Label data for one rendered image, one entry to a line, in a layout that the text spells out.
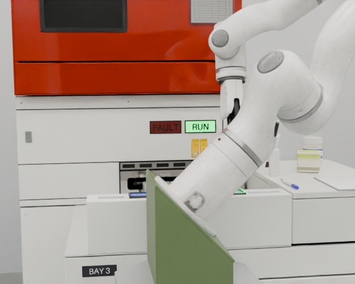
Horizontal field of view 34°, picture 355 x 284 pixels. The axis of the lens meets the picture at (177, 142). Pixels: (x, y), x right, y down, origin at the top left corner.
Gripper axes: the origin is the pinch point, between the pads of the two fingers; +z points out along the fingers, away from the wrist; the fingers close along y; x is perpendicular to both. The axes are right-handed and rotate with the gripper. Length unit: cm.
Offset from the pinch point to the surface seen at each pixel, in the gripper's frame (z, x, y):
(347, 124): -29, 123, -205
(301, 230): 26.0, 17.7, -1.1
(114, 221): 21.5, -32.8, 0.0
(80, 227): 24, -43, -30
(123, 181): 9, -28, -60
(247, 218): 22.2, 2.7, -0.2
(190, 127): -10, -3, -57
